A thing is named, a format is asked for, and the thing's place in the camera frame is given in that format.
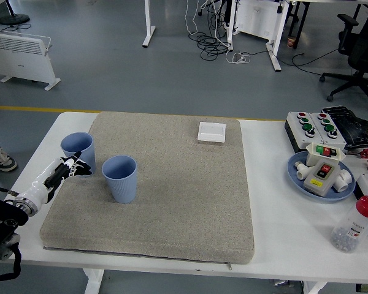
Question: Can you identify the emergency stop button box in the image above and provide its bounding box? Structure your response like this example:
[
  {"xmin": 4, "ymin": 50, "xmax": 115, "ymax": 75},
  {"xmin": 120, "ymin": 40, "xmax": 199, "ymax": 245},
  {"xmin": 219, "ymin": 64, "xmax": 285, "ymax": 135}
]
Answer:
[{"xmin": 354, "ymin": 172, "xmax": 368, "ymax": 203}]

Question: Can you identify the blue ribbed plastic cup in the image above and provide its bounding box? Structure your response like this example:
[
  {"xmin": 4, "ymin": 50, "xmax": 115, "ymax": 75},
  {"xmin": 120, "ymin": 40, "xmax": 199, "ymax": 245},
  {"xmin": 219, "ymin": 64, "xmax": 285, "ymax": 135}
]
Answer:
[
  {"xmin": 60, "ymin": 132, "xmax": 96, "ymax": 178},
  {"xmin": 101, "ymin": 156, "xmax": 138, "ymax": 205}
]

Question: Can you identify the blue round plate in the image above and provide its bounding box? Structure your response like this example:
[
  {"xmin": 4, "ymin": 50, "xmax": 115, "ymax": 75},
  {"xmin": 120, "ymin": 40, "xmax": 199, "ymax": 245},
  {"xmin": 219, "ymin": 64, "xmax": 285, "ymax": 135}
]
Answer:
[{"xmin": 287, "ymin": 151, "xmax": 356, "ymax": 204}]

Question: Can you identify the black office chair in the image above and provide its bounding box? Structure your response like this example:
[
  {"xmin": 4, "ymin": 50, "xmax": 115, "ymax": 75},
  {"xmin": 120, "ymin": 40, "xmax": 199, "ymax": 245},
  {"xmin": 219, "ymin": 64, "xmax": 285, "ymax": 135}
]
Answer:
[{"xmin": 319, "ymin": 0, "xmax": 368, "ymax": 113}]

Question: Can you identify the black cable bundle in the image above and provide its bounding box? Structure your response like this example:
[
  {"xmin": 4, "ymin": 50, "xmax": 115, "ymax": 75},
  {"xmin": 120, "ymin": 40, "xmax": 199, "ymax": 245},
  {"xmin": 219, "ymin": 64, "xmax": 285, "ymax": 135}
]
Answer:
[{"xmin": 188, "ymin": 0, "xmax": 234, "ymax": 61}]

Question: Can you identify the long black floor cable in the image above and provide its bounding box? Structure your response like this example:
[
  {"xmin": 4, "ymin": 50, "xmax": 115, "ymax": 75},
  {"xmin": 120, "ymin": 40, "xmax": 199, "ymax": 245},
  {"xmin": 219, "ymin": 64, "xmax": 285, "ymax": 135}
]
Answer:
[{"xmin": 250, "ymin": 48, "xmax": 341, "ymax": 76}]

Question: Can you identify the grey-brown cushion mat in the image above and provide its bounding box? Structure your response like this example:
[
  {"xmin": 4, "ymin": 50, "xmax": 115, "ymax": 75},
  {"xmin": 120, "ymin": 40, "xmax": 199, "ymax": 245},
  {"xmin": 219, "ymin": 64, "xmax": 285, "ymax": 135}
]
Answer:
[{"xmin": 39, "ymin": 111, "xmax": 256, "ymax": 266}]

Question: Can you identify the white coiled cable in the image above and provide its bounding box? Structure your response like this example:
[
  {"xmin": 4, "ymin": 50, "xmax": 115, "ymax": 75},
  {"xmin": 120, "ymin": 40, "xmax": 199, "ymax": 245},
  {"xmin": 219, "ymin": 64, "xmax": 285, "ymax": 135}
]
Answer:
[{"xmin": 225, "ymin": 50, "xmax": 251, "ymax": 65}]

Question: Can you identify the grey red-black switch box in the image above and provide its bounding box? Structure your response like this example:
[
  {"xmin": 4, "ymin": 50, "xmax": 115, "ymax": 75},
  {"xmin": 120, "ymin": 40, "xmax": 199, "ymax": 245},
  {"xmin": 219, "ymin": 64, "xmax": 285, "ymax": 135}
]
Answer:
[{"xmin": 303, "ymin": 161, "xmax": 340, "ymax": 197}]

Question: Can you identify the black fan stand base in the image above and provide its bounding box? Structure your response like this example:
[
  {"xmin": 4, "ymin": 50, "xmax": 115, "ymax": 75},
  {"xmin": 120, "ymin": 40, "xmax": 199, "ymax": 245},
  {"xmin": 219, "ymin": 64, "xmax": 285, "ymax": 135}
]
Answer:
[{"xmin": 0, "ymin": 0, "xmax": 31, "ymax": 26}]

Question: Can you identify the cream three-button switch box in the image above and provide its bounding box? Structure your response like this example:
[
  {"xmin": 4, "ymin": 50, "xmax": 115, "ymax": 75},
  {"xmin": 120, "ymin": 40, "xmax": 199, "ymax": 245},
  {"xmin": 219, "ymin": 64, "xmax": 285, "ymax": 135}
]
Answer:
[{"xmin": 305, "ymin": 142, "xmax": 347, "ymax": 168}]

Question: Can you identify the person's shoe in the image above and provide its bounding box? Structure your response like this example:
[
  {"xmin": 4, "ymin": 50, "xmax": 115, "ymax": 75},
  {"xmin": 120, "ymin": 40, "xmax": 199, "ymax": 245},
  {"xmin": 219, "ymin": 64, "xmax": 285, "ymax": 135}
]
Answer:
[{"xmin": 0, "ymin": 147, "xmax": 18, "ymax": 172}]

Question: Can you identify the white push-button control box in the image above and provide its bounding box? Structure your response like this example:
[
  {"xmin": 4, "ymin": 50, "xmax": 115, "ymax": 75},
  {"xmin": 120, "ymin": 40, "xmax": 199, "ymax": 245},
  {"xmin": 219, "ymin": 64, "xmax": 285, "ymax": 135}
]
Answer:
[
  {"xmin": 309, "ymin": 111, "xmax": 347, "ymax": 151},
  {"xmin": 284, "ymin": 111, "xmax": 326, "ymax": 154}
]

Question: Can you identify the white desk leg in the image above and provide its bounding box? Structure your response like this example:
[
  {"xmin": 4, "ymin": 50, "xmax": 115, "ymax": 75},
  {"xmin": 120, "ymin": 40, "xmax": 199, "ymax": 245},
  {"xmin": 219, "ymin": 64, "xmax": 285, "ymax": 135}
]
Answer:
[
  {"xmin": 142, "ymin": 0, "xmax": 157, "ymax": 48},
  {"xmin": 265, "ymin": 0, "xmax": 292, "ymax": 72}
]

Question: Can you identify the black ridged tool case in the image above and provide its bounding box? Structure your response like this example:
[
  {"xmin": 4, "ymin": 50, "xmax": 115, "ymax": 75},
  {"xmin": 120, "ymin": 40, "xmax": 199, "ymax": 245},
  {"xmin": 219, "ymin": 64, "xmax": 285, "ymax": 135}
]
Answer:
[{"xmin": 321, "ymin": 105, "xmax": 368, "ymax": 151}]

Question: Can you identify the white table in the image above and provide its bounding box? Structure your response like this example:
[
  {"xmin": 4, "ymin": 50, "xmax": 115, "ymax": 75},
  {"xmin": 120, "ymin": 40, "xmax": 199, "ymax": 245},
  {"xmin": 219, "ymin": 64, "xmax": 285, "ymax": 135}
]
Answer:
[{"xmin": 0, "ymin": 111, "xmax": 368, "ymax": 294}]

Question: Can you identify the white wall switch plate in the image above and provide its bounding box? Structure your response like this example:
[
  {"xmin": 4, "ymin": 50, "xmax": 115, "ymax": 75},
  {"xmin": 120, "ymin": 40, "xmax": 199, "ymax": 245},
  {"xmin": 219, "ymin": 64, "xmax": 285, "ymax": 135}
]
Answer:
[{"xmin": 197, "ymin": 121, "xmax": 227, "ymax": 143}]

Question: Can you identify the clear bottle with red cap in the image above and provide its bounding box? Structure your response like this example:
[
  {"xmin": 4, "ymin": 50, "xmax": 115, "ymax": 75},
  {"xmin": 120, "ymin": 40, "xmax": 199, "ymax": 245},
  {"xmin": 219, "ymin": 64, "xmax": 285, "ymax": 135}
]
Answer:
[{"xmin": 330, "ymin": 190, "xmax": 368, "ymax": 254}]

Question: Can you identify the white pipe fitting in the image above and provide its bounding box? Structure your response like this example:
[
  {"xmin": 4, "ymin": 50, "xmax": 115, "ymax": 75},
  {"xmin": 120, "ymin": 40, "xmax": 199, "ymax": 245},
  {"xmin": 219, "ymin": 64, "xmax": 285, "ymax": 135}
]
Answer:
[
  {"xmin": 294, "ymin": 161, "xmax": 310, "ymax": 182},
  {"xmin": 334, "ymin": 170, "xmax": 354, "ymax": 193}
]

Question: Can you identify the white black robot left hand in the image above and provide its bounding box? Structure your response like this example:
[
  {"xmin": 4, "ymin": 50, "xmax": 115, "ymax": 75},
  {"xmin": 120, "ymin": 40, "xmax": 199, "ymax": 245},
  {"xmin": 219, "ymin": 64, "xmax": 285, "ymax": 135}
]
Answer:
[{"xmin": 15, "ymin": 151, "xmax": 93, "ymax": 211}]

